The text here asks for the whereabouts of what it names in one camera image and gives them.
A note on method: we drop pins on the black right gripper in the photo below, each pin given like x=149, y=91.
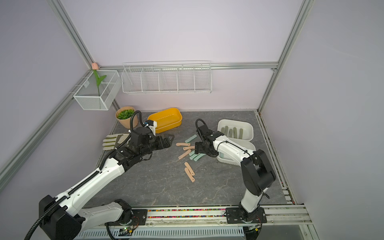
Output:
x=198, y=148

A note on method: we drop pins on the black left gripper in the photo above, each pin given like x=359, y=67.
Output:
x=162, y=145

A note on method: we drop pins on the olive knife top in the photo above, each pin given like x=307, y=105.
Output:
x=241, y=132

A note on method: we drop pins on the white basin with knives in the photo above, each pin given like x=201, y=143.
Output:
x=247, y=127

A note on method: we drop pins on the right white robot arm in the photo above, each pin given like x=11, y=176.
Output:
x=257, y=171

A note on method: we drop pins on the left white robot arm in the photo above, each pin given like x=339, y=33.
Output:
x=65, y=216

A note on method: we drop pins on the mint knife top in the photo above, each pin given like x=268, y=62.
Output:
x=190, y=139

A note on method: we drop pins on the peach knife top centre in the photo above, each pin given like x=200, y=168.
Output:
x=189, y=148

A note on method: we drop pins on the peach knife top left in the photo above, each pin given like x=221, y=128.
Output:
x=183, y=144

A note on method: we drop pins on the peach knife upright middle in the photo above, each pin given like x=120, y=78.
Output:
x=186, y=153

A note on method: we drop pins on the yellow plastic basin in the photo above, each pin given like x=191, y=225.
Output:
x=166, y=119

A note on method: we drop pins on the peach knife lower middle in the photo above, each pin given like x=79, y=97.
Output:
x=189, y=169

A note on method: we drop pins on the peach knife bottom of pile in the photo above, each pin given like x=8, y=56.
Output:
x=191, y=177

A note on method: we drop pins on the peach plastic plant pot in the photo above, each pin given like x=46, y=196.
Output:
x=127, y=123

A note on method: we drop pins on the green artificial plant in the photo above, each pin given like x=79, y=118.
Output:
x=125, y=114

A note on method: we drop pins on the beige green work glove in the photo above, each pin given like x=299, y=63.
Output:
x=113, y=141

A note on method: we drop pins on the small white mesh basket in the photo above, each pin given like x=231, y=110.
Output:
x=87, y=94

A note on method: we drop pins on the artificial pink tulip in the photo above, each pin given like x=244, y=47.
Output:
x=99, y=79

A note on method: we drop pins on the white wire wall shelf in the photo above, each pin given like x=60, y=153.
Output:
x=167, y=77

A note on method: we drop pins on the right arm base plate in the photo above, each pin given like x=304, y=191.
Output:
x=239, y=215

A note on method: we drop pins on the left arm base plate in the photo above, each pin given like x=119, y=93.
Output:
x=136, y=217

